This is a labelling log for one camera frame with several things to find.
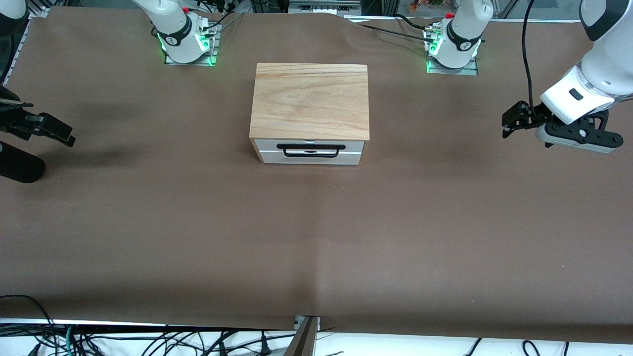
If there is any white drawer with black handle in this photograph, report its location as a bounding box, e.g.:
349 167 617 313
255 140 365 166

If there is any light wooden drawer cabinet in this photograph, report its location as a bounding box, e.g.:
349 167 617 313
249 63 370 164

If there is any black cylinder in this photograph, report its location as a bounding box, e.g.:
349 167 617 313
0 141 46 184

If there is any grey background device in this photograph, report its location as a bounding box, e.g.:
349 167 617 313
288 0 362 16

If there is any brown table cloth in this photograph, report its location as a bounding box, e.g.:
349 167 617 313
0 6 633 345

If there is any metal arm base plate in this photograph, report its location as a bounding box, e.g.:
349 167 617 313
165 22 219 66
426 29 479 76

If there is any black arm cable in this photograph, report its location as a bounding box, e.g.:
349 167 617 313
521 0 539 115

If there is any aluminium frame rail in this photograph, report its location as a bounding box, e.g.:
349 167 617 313
0 5 51 94

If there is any black base power cable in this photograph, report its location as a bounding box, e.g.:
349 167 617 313
346 14 439 42
207 10 246 34

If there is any black looped floor cable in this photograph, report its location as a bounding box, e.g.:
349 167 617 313
0 295 58 343

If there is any aluminium profile bracket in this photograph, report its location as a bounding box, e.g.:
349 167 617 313
283 315 321 356

